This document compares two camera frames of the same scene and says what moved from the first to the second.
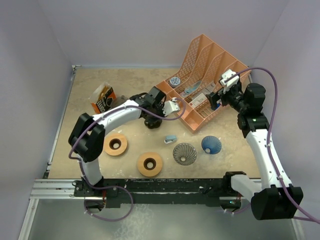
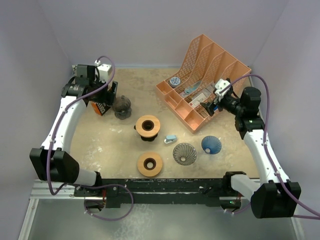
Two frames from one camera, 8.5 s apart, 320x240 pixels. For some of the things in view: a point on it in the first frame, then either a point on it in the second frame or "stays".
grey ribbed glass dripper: x=184 y=154 stays
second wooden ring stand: x=149 y=157 stays
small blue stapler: x=169 y=139 stays
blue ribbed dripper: x=211 y=144 stays
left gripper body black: x=158 y=110 -> x=104 y=97
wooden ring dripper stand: x=115 y=144 -> x=148 y=126
